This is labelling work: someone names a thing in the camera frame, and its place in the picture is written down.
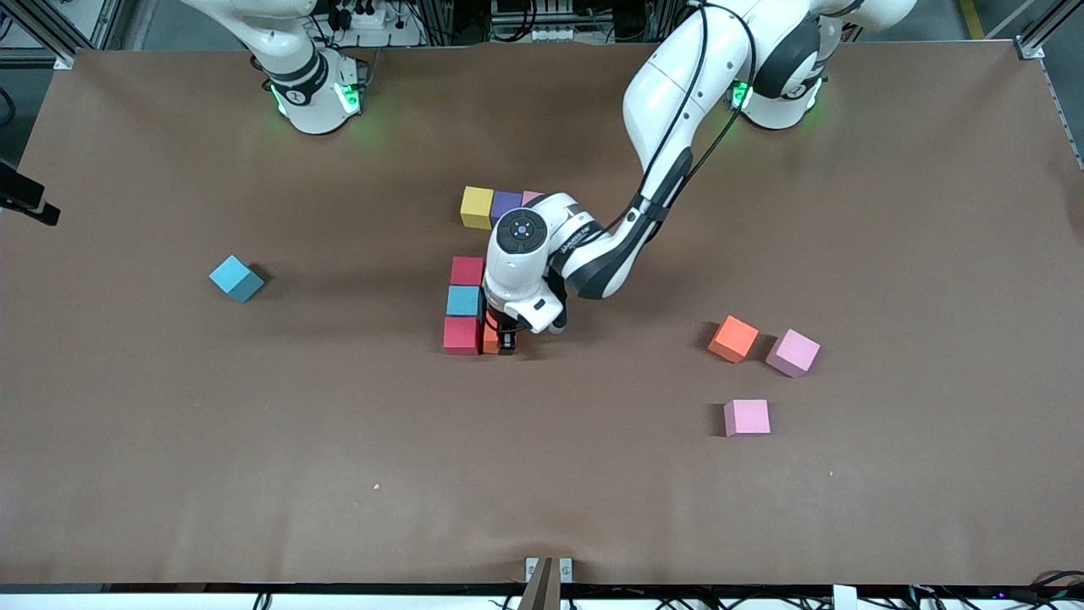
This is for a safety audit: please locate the yellow foam cube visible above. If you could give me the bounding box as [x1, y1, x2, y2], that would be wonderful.
[460, 186, 495, 230]

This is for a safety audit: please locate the brown table cover sheet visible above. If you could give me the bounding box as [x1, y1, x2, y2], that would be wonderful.
[0, 42, 1084, 587]

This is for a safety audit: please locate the grey equipment rack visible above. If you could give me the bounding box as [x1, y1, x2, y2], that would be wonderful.
[489, 0, 594, 43]

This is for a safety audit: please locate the white power strip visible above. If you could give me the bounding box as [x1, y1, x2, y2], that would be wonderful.
[326, 4, 390, 31]

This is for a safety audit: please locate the aluminium frame strut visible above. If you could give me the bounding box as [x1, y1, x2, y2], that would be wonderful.
[0, 0, 124, 70]
[1015, 0, 1084, 60]

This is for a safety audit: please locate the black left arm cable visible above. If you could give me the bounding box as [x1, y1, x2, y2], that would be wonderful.
[610, 0, 759, 234]

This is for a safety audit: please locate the aluminium table edge rail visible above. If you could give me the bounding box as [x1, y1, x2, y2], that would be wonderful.
[1037, 55, 1084, 170]

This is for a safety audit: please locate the black cable bundle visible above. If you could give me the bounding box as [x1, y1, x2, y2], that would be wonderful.
[1029, 570, 1084, 607]

